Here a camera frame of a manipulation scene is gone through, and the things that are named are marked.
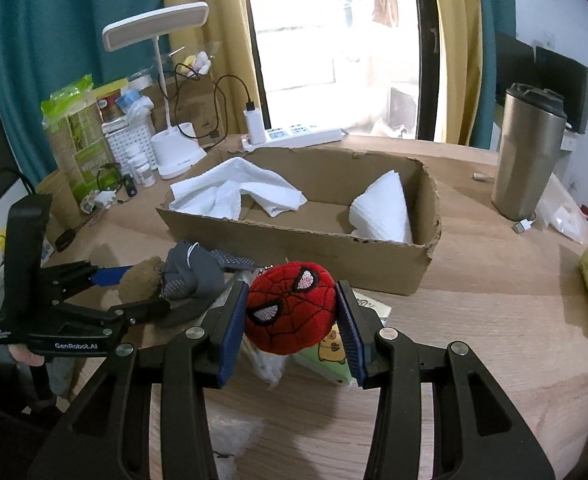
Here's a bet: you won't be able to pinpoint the brown plush toy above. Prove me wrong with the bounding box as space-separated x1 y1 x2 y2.
118 256 167 311

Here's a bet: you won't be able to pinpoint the white charger plug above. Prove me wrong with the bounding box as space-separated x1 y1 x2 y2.
244 102 266 143

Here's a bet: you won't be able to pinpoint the steel tumbler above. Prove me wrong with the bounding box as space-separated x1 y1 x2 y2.
490 82 568 222

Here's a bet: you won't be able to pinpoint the blue and white packet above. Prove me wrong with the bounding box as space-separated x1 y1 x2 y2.
115 87 155 123

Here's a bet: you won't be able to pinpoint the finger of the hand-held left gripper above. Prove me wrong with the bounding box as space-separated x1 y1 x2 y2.
39 262 131 306
49 297 171 333

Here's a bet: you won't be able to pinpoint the cartoon tissue packet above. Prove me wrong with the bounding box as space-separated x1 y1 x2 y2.
294 287 392 386

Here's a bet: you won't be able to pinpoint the white power strip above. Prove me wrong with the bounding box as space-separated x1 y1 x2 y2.
240 125 347 151

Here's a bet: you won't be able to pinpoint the person's left hand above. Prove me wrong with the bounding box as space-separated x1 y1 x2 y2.
11 346 45 367

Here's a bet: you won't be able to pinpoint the white desk lamp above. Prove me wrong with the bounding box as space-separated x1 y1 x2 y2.
102 1 210 181

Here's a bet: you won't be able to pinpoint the clear plastic bag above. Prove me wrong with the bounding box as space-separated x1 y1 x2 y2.
536 175 588 246

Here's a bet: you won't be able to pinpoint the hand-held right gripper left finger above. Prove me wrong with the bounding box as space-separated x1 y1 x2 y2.
26 280 250 480

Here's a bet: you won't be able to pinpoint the clear bag of cotton balls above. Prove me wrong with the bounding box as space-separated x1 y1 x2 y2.
171 42 222 81

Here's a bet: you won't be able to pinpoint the cardboard box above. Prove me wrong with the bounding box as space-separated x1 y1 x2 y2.
155 146 443 297

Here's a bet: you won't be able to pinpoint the black door frame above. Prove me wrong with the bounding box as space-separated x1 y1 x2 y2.
409 0 442 141

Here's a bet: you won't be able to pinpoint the black cable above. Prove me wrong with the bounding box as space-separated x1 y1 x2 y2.
174 62 255 142

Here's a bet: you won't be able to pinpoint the white plastic bag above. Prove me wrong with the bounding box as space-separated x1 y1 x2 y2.
169 156 308 220

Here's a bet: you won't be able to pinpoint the yellow curtain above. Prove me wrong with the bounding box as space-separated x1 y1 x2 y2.
426 0 487 148
159 0 270 136

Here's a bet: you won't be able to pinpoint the brown cardboard carton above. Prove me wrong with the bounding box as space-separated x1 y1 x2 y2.
139 77 230 141

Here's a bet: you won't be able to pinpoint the white balcony appliance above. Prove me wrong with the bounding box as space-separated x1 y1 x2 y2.
386 87 417 133

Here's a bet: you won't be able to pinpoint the green packaged paper cups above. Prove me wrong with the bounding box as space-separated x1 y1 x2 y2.
41 74 112 211

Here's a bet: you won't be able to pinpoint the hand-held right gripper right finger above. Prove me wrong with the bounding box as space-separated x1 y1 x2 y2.
335 280 557 480

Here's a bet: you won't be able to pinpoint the green glass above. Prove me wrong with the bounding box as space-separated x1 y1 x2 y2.
96 162 122 193

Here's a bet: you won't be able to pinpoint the teal curtain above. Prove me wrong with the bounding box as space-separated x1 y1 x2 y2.
0 0 167 196
471 0 517 151

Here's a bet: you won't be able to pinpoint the white paper napkin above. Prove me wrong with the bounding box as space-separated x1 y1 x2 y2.
349 170 414 245

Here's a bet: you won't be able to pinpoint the black computer screen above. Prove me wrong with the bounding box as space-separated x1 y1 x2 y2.
494 30 537 106

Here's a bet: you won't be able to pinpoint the grey cloth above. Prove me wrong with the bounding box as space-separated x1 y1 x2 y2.
161 240 257 328

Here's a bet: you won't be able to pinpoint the black monitor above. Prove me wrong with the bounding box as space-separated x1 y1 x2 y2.
534 46 588 136

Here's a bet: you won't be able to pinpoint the red spider plush ball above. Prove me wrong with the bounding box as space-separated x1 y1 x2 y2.
244 260 341 356

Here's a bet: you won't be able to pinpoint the white perforated basket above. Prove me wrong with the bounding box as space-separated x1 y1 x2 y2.
101 120 157 181

